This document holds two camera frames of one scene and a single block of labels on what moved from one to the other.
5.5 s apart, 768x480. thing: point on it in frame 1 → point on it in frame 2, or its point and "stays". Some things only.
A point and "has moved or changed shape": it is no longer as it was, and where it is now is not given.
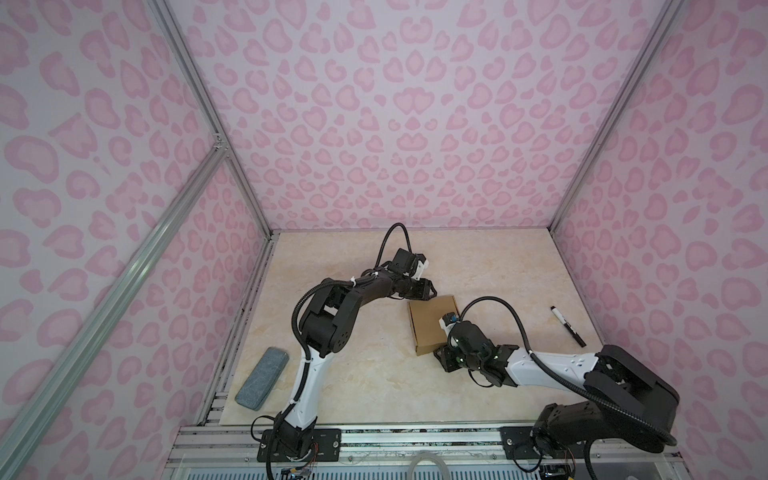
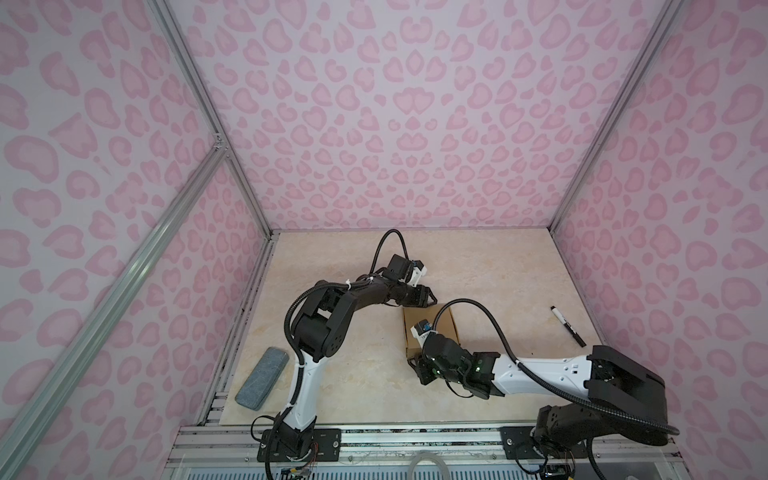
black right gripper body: (453, 359) → (428, 370)
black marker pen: (568, 326) stays
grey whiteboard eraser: (261, 380) stays
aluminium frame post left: (199, 83) stays
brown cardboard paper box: (425, 318) has moved or changed shape
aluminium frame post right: (659, 33) stays
